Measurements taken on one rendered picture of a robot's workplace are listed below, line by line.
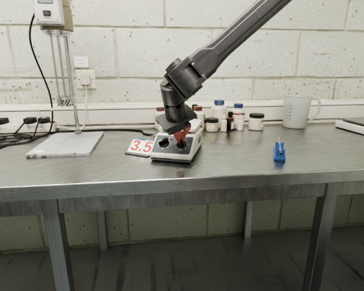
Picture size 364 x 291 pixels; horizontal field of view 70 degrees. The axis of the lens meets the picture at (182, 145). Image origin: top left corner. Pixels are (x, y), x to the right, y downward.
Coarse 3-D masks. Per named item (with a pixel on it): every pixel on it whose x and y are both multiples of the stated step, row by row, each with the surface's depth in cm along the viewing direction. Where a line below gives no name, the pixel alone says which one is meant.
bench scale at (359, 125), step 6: (336, 120) 125; (342, 120) 124; (348, 120) 119; (354, 120) 118; (360, 120) 118; (336, 126) 124; (342, 126) 121; (348, 126) 117; (354, 126) 114; (360, 126) 111; (360, 132) 112
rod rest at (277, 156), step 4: (276, 144) 87; (276, 148) 80; (276, 152) 80; (284, 152) 79; (276, 156) 80; (280, 156) 80; (284, 156) 80; (276, 160) 80; (280, 160) 79; (284, 160) 79
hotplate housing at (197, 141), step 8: (200, 128) 92; (192, 136) 81; (200, 136) 91; (192, 144) 79; (200, 144) 94; (152, 152) 79; (160, 152) 78; (192, 152) 78; (160, 160) 79; (168, 160) 78; (176, 160) 78; (184, 160) 77
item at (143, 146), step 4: (136, 140) 89; (140, 140) 89; (132, 144) 89; (136, 144) 88; (140, 144) 88; (144, 144) 87; (148, 144) 87; (152, 144) 86; (132, 148) 88; (136, 148) 87; (140, 148) 87; (144, 148) 86; (148, 148) 86; (148, 152) 85
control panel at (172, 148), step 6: (162, 138) 82; (168, 138) 82; (174, 138) 82; (186, 138) 81; (192, 138) 81; (156, 144) 81; (174, 144) 80; (156, 150) 79; (162, 150) 79; (168, 150) 78; (174, 150) 78; (180, 150) 78; (186, 150) 77
